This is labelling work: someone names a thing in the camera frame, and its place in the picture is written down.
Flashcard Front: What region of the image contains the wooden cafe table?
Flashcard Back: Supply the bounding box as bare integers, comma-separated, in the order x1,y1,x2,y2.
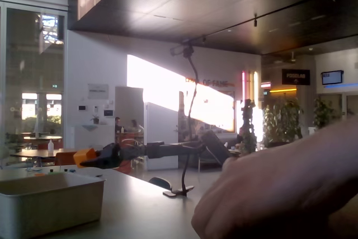
10,148,82,159

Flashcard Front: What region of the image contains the black FOODLAB sign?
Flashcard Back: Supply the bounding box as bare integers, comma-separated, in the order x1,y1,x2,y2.
281,68,311,86

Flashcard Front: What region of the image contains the distant cafe table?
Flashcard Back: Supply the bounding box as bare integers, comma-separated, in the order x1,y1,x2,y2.
23,135,63,141

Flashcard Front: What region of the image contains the white counter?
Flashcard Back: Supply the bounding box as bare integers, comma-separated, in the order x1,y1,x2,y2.
73,124,115,150

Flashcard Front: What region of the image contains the slim plant in white pot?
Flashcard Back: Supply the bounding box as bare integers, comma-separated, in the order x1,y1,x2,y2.
312,97,336,130

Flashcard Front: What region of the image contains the orange chair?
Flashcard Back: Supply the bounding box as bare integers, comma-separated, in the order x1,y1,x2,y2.
55,151,78,166

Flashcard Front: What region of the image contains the person's left forearm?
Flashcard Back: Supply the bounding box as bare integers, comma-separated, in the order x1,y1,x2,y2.
310,115,358,217

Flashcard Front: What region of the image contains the white rectangular bin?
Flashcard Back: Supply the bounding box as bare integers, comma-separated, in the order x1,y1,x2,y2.
0,172,106,239

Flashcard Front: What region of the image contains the tall dark plant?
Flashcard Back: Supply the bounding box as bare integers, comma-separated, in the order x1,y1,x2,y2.
239,98,258,156

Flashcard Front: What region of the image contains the wall monitor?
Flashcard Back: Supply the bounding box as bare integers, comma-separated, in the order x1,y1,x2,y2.
321,69,345,86

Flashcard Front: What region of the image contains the white neon tube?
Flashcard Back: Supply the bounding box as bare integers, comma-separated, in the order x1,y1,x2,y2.
253,71,260,108

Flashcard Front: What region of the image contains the seated person in light top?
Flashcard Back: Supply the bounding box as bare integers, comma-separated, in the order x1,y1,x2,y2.
130,119,145,135

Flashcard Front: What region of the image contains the white partition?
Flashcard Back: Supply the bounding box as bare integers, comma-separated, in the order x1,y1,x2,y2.
144,102,180,171

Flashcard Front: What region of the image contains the black gooseneck clamp mount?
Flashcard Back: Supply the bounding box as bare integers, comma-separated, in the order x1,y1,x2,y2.
163,54,197,198

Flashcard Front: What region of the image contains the large plant in white pot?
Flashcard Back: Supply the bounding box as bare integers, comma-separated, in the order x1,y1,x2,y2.
262,98,305,150

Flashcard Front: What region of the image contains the red chair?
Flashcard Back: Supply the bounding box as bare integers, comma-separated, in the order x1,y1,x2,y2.
113,160,135,175

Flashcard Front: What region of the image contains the person's left hand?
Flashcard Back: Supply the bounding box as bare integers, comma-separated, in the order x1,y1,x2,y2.
191,134,336,239

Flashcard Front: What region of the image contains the dark lounge chair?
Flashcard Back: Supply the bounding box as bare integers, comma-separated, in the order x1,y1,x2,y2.
178,138,224,173

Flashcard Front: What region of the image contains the teal chair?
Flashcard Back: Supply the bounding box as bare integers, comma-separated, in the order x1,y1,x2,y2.
149,176,172,191

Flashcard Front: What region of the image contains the orange cube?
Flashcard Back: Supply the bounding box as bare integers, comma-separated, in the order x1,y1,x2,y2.
73,148,97,168

